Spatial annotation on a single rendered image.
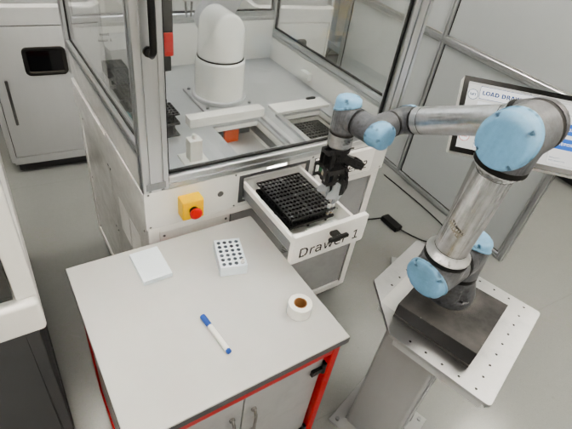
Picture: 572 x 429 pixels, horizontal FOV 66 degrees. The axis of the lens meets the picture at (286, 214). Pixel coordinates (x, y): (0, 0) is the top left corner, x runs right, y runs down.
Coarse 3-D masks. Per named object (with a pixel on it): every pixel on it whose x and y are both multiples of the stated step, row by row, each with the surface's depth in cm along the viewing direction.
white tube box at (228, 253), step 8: (216, 240) 142; (224, 240) 142; (232, 240) 143; (216, 248) 139; (224, 248) 140; (232, 248) 140; (240, 248) 141; (216, 256) 138; (224, 256) 137; (232, 256) 137; (240, 256) 138; (224, 264) 135; (232, 264) 135; (240, 264) 135; (224, 272) 134; (232, 272) 136; (240, 272) 137
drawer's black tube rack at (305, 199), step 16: (288, 176) 158; (256, 192) 154; (272, 192) 148; (288, 192) 150; (304, 192) 151; (272, 208) 147; (288, 208) 144; (304, 208) 144; (288, 224) 141; (304, 224) 143
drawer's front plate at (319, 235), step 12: (360, 216) 140; (312, 228) 132; (324, 228) 133; (336, 228) 136; (348, 228) 140; (360, 228) 144; (300, 240) 130; (312, 240) 133; (324, 240) 137; (348, 240) 145; (312, 252) 137; (324, 252) 141
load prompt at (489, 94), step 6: (480, 90) 176; (486, 90) 176; (492, 90) 176; (498, 90) 176; (504, 90) 175; (480, 96) 176; (486, 96) 176; (492, 96) 176; (498, 96) 176; (504, 96) 175; (510, 96) 175; (516, 96) 175; (522, 96) 175; (528, 96) 175; (534, 96) 175; (504, 102) 175
